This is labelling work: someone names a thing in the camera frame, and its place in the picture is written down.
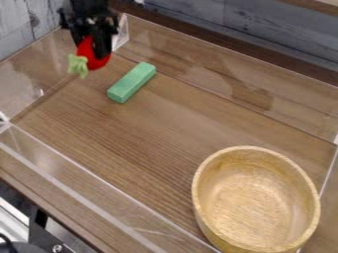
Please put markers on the green rectangular block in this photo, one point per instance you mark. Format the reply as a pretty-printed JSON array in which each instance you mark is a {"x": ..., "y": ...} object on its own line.
[{"x": 131, "y": 82}]

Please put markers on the clear acrylic enclosure wall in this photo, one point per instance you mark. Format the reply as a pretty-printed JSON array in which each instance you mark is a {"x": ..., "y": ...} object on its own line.
[{"x": 107, "y": 167}]

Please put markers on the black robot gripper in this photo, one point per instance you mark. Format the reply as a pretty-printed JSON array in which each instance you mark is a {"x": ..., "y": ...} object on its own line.
[{"x": 84, "y": 14}]

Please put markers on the light wooden bowl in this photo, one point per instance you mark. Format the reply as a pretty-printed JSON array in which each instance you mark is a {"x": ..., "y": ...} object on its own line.
[{"x": 255, "y": 202}]

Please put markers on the red plush strawberry toy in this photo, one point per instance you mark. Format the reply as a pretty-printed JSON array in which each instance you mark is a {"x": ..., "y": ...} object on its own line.
[{"x": 84, "y": 61}]

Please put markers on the black metal table mount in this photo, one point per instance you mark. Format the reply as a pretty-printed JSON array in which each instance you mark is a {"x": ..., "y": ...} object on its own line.
[{"x": 50, "y": 236}]

